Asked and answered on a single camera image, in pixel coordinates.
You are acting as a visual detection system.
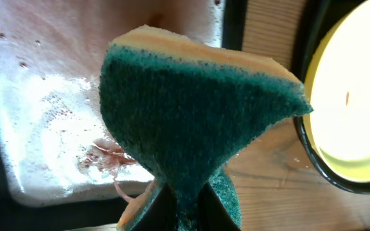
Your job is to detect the black round tray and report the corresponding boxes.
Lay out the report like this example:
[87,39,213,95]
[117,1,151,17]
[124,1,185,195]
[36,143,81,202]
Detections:
[291,0,370,194]

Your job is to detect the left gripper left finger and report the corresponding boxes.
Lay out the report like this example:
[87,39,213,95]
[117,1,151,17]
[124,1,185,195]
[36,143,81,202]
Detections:
[129,184,177,231]

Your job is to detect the black rectangular soapy tray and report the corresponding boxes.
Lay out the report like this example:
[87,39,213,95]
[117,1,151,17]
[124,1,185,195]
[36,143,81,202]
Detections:
[0,0,247,230]

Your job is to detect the yellow plate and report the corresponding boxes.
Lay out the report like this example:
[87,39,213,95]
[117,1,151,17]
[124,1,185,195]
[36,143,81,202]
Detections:
[303,0,370,183]

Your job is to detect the green yellow sponge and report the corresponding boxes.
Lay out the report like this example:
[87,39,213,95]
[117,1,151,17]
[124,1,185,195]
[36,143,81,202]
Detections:
[99,25,312,230]

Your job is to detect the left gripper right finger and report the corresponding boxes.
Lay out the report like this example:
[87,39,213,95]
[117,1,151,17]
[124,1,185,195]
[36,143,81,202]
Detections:
[200,183,240,231]

